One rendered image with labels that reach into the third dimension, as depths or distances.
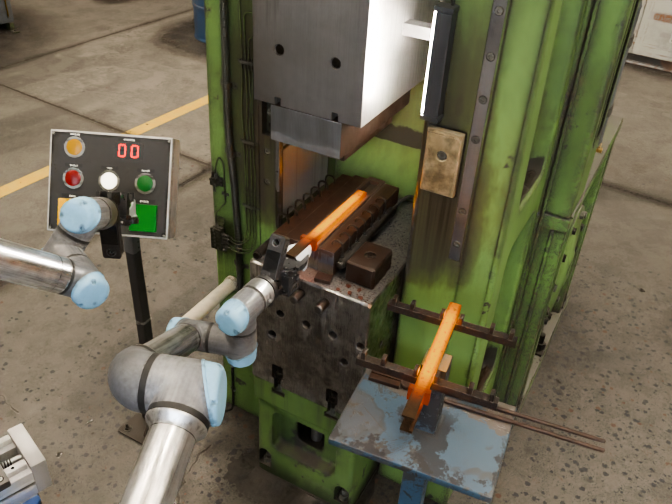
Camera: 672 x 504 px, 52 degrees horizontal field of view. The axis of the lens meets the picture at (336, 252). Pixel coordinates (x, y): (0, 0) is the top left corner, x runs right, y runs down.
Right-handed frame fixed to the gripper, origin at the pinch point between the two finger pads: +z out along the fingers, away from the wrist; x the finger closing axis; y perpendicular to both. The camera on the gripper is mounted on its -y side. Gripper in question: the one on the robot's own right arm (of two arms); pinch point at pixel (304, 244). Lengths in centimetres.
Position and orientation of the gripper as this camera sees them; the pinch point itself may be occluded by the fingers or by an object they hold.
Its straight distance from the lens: 184.5
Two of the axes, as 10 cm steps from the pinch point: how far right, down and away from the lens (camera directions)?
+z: 4.8, -4.7, 7.4
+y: -0.5, 8.3, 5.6
